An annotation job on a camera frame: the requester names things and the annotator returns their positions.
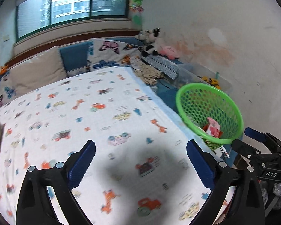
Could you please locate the right butterfly pillow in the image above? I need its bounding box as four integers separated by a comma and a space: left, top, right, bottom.
86, 38, 141, 72

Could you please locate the pink wrapper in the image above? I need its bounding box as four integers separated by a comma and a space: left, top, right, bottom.
203, 117, 222, 138

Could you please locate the green plastic basket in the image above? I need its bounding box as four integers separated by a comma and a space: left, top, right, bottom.
176, 83, 244, 150

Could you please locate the wall socket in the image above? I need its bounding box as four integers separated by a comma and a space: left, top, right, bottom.
3, 35, 9, 42

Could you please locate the butterfly pillow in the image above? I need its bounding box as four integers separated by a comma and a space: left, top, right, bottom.
86, 38, 141, 72
0, 71, 16, 108

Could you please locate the cow plush toy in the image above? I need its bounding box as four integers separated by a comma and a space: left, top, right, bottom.
135, 28, 160, 57

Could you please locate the pinwheel wall decoration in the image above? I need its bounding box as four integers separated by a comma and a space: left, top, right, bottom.
129, 0, 143, 27

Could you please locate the beige patterned cloth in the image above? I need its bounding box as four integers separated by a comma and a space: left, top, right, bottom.
130, 56, 164, 85

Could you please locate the clear storage bin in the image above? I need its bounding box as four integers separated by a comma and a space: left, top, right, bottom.
172, 63, 232, 95

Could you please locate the beige cushion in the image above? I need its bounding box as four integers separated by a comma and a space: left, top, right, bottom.
10, 46, 67, 97

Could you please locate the window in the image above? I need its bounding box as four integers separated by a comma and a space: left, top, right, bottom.
16, 0, 128, 41

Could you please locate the blue sofa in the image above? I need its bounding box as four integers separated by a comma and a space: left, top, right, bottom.
0, 36, 186, 113

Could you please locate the left butterfly pillow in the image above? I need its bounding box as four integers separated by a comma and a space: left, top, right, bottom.
0, 71, 16, 108

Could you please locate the printed white tablecloth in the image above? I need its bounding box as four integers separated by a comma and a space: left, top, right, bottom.
0, 67, 210, 224

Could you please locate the pink plush toy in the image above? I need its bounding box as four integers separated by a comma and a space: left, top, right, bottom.
158, 46, 180, 60

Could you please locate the grey patterned blanket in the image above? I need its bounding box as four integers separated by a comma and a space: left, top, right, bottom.
141, 55, 179, 80

